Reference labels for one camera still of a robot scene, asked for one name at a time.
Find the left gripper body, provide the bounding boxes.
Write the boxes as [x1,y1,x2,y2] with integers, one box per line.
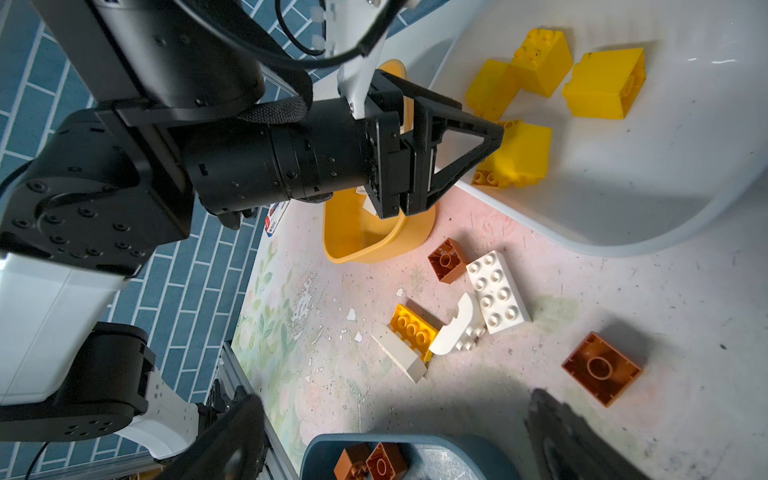
[366,69,441,219]

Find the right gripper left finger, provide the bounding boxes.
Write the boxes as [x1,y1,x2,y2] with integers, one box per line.
[158,394,267,479]

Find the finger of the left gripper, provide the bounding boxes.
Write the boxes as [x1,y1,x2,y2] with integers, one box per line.
[413,97,504,213]

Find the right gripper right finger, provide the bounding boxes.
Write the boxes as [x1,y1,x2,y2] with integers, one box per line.
[525,389,648,480]

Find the yellow lego cube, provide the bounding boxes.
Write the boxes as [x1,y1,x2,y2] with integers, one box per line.
[466,59,520,122]
[563,48,646,120]

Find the yellow studded lego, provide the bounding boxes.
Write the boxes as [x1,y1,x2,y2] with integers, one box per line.
[471,120,552,189]

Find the brown lego pair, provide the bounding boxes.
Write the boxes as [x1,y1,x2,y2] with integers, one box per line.
[366,443,409,480]

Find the brown lego top small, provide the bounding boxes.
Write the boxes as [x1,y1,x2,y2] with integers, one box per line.
[428,238,470,284]

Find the white long lego brick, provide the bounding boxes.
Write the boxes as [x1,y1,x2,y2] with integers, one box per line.
[372,324,427,384]

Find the yellow long lego brick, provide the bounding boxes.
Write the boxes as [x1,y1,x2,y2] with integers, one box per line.
[389,304,438,364]

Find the yellow lego cube front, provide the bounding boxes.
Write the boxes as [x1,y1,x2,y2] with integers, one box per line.
[563,48,646,120]

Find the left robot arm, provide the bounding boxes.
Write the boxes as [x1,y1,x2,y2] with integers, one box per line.
[1,1,503,463]

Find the brown square lego right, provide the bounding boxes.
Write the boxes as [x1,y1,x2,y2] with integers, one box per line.
[562,332,643,408]

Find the yellow plastic bin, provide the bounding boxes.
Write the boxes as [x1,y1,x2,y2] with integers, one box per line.
[322,58,438,265]

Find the teal plastic bin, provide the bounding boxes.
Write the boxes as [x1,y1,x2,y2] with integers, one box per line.
[299,433,520,479]

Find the toothpaste tube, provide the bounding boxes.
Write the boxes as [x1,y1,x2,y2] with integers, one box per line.
[264,201,290,237]

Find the white flat lego plate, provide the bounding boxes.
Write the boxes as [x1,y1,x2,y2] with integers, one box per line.
[466,250,531,334]

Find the white curved lego piece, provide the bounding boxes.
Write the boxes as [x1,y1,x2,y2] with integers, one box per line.
[429,293,486,356]

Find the white plastic bin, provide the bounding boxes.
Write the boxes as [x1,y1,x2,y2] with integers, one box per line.
[432,1,767,257]

